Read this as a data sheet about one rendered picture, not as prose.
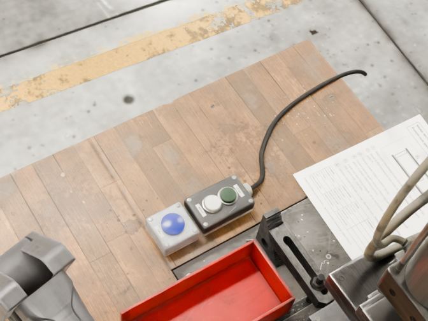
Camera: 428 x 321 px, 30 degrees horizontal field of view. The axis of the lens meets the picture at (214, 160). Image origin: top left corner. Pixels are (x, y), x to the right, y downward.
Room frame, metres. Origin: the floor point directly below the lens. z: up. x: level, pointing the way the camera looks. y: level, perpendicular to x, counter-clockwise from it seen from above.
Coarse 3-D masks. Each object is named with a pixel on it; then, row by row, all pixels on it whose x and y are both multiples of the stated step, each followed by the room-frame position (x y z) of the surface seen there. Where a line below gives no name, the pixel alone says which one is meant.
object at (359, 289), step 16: (336, 272) 0.47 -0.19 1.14; (352, 272) 0.48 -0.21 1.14; (368, 272) 0.48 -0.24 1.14; (384, 272) 0.48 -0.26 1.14; (336, 288) 0.45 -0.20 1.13; (352, 288) 0.45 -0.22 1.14; (368, 288) 0.46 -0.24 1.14; (352, 304) 0.43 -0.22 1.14; (368, 304) 0.41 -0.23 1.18; (384, 304) 0.42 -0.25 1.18; (352, 320) 0.42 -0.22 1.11; (368, 320) 0.40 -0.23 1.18; (384, 320) 0.40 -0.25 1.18; (400, 320) 0.40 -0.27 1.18
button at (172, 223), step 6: (168, 216) 0.62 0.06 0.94; (174, 216) 0.62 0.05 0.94; (180, 216) 0.62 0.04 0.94; (162, 222) 0.60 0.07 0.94; (168, 222) 0.60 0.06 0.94; (174, 222) 0.61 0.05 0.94; (180, 222) 0.61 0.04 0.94; (162, 228) 0.59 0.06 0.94; (168, 228) 0.59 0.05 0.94; (174, 228) 0.59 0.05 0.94; (180, 228) 0.60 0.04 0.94; (174, 234) 0.59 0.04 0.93
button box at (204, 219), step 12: (348, 72) 1.02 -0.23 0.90; (360, 72) 1.05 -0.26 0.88; (324, 84) 0.97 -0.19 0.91; (300, 96) 0.93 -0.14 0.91; (288, 108) 0.90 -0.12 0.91; (276, 120) 0.87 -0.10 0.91; (264, 144) 0.81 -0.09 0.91; (228, 180) 0.71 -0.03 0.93; (204, 192) 0.68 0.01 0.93; (216, 192) 0.68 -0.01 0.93; (240, 192) 0.69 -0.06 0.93; (252, 192) 0.70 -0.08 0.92; (192, 204) 0.65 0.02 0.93; (228, 204) 0.66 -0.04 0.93; (240, 204) 0.67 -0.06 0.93; (252, 204) 0.67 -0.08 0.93; (192, 216) 0.63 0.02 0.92; (204, 216) 0.63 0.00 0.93; (216, 216) 0.64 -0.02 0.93; (228, 216) 0.64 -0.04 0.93; (240, 216) 0.66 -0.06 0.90; (204, 228) 0.61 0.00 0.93; (216, 228) 0.62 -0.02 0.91
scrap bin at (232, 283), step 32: (224, 256) 0.55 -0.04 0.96; (256, 256) 0.57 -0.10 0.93; (192, 288) 0.51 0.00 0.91; (224, 288) 0.52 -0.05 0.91; (256, 288) 0.53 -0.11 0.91; (288, 288) 0.51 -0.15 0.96; (128, 320) 0.43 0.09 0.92; (160, 320) 0.44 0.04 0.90; (192, 320) 0.45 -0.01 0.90; (224, 320) 0.46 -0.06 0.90; (256, 320) 0.45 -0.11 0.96
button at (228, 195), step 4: (224, 188) 0.69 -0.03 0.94; (228, 188) 0.69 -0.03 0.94; (220, 192) 0.68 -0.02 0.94; (224, 192) 0.68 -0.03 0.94; (228, 192) 0.68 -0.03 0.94; (232, 192) 0.68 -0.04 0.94; (220, 196) 0.67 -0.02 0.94; (224, 196) 0.67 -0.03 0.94; (228, 196) 0.67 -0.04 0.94; (232, 196) 0.67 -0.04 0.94; (224, 200) 0.66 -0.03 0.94; (228, 200) 0.67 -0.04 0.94; (232, 200) 0.67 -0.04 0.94
